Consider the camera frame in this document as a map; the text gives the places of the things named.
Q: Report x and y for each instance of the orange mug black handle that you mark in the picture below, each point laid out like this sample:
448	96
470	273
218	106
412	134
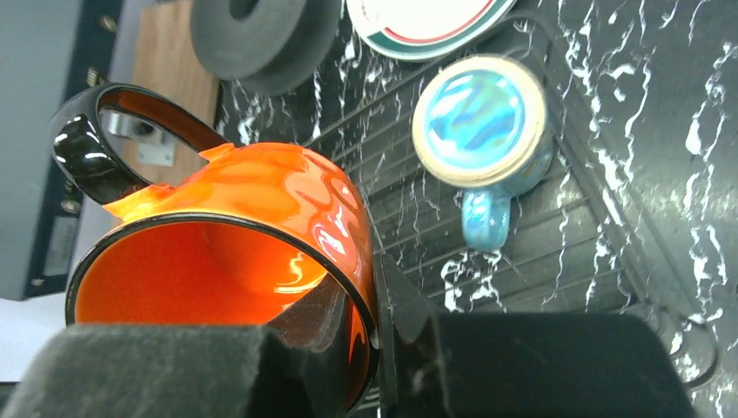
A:
271	234

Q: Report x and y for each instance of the blue butterfly mug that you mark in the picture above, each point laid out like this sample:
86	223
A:
481	125

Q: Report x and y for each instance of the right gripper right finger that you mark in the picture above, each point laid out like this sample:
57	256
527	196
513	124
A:
441	364

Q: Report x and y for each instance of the dark grey metal box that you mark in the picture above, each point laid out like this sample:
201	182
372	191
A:
50	51

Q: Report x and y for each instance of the white plate green red rim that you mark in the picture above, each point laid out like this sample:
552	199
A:
420	30

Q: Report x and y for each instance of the wire dish rack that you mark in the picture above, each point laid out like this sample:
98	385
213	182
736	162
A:
577	244

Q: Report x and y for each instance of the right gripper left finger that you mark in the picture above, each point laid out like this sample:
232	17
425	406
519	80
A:
167	371

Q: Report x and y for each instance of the black foam spool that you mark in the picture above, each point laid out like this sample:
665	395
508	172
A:
270	46

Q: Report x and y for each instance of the wooden board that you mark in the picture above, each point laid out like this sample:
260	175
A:
165	62

